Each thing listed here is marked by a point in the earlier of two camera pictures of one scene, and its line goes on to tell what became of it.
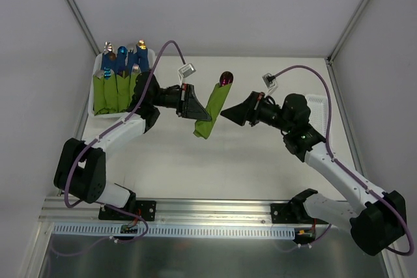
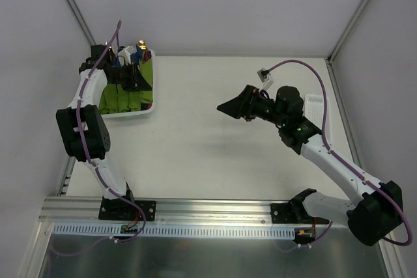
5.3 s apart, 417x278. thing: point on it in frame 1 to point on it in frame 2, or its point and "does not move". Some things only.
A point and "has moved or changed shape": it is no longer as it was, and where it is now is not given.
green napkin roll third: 123,92 does not move
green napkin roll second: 111,104 does not move
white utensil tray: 318,105 does not move
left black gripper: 184,101 to 131,76
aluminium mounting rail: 169,211 does not move
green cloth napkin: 204,127 has moved or changed shape
